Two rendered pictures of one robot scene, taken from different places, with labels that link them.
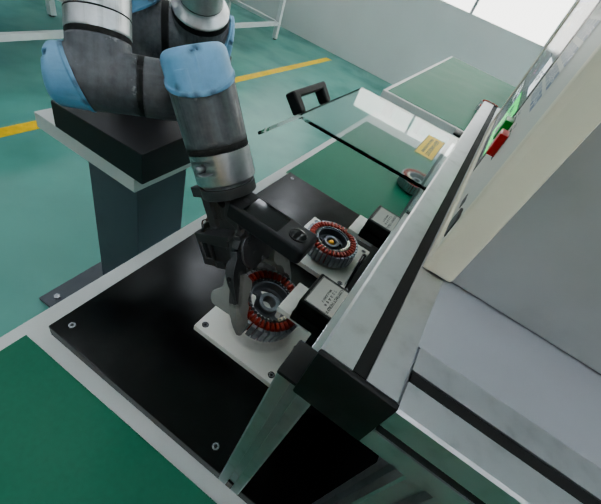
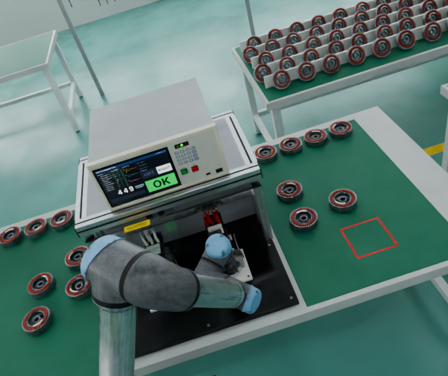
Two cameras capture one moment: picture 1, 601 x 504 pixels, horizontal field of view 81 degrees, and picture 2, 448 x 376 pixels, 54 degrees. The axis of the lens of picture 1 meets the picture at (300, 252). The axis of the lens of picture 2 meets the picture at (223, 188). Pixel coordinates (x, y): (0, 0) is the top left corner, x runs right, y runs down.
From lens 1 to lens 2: 146 cm
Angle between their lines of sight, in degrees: 75
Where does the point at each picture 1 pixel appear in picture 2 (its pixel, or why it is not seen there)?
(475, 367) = (240, 160)
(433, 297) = (234, 168)
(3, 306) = not seen: outside the picture
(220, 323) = (243, 274)
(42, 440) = (311, 271)
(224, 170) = not seen: hidden behind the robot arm
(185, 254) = (233, 314)
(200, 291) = not seen: hidden behind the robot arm
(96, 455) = (299, 261)
